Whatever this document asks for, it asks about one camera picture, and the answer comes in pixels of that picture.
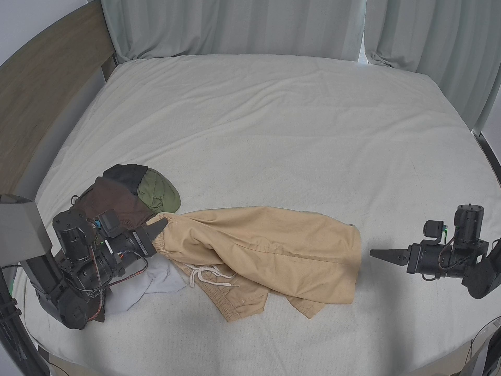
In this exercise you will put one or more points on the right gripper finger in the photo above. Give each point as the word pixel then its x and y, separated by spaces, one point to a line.
pixel 397 257

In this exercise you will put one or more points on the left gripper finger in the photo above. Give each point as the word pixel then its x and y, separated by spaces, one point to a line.
pixel 157 228

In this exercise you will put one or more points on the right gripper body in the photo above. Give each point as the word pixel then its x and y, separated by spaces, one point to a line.
pixel 424 259

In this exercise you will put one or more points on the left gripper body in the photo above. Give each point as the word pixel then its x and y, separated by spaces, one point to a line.
pixel 129 245

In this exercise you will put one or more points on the beige shorts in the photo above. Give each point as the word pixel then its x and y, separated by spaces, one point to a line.
pixel 274 245

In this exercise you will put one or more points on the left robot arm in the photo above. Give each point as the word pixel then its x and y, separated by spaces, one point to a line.
pixel 74 257

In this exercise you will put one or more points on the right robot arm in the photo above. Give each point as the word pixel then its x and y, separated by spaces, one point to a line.
pixel 481 264

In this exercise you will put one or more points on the bed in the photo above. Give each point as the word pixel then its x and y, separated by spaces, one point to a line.
pixel 274 131

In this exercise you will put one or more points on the olive green garment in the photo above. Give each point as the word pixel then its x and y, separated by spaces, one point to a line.
pixel 158 190

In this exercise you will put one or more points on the brown garment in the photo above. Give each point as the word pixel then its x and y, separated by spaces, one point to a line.
pixel 113 202

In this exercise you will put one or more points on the white garment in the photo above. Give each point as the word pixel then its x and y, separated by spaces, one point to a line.
pixel 160 280

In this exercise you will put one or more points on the black garment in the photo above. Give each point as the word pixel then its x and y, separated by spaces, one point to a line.
pixel 125 176

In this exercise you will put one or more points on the pale green curtain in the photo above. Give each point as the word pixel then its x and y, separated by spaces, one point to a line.
pixel 235 14
pixel 438 22

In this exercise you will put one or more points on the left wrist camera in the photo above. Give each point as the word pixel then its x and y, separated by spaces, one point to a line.
pixel 111 223

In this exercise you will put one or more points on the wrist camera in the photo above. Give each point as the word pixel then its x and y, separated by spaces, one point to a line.
pixel 111 223
pixel 433 229

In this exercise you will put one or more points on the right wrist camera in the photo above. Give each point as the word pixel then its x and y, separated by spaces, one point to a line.
pixel 433 229

